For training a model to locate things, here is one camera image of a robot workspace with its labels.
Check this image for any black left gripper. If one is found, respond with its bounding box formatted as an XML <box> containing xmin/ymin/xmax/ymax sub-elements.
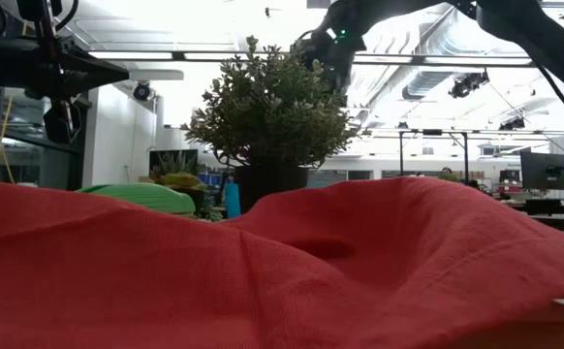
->
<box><xmin>0</xmin><ymin>0</ymin><xmax>131</xmax><ymax>145</ymax></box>

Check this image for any green toy cucumber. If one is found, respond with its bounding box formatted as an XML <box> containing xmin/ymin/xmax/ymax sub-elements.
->
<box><xmin>76</xmin><ymin>182</ymin><xmax>197</xmax><ymax>216</ymax></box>

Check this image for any round security camera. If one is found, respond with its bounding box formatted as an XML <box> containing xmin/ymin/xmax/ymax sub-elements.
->
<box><xmin>132</xmin><ymin>80</ymin><xmax>154</xmax><ymax>103</ymax></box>

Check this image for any dark office desk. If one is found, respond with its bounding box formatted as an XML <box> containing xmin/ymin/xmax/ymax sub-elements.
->
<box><xmin>523</xmin><ymin>196</ymin><xmax>564</xmax><ymax>219</ymax></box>

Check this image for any yellow cable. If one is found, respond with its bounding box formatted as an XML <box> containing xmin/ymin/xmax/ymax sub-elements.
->
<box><xmin>0</xmin><ymin>88</ymin><xmax>16</xmax><ymax>185</ymax></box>

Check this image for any potted succulent plant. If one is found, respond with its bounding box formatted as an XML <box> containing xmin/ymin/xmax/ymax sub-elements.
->
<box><xmin>148</xmin><ymin>149</ymin><xmax>225</xmax><ymax>223</ymax></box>

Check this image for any black ceiling spotlight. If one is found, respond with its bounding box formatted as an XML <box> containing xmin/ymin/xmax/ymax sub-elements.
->
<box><xmin>448</xmin><ymin>70</ymin><xmax>490</xmax><ymax>100</ymax></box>
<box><xmin>498</xmin><ymin>117</ymin><xmax>527</xmax><ymax>132</ymax></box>

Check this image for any black metal frame stand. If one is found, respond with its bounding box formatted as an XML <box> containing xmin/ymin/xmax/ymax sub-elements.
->
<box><xmin>397</xmin><ymin>128</ymin><xmax>471</xmax><ymax>178</ymax></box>

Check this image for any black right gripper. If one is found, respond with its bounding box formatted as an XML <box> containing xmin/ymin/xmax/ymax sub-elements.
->
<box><xmin>291</xmin><ymin>0</ymin><xmax>368</xmax><ymax>96</ymax></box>

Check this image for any bushy potted plant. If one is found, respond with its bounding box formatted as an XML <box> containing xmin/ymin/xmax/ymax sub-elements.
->
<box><xmin>180</xmin><ymin>34</ymin><xmax>363</xmax><ymax>214</ymax></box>

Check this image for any red cloth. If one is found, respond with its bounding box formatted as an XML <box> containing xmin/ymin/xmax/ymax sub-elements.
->
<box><xmin>0</xmin><ymin>175</ymin><xmax>564</xmax><ymax>349</ymax></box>

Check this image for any black computer monitor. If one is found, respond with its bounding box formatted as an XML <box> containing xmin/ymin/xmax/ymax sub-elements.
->
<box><xmin>148</xmin><ymin>148</ymin><xmax>200</xmax><ymax>171</ymax></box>
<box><xmin>519</xmin><ymin>150</ymin><xmax>564</xmax><ymax>192</ymax></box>

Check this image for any long ceiling light fixture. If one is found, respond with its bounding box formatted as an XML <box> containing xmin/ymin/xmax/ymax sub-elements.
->
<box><xmin>87</xmin><ymin>49</ymin><xmax>538</xmax><ymax>68</ymax></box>

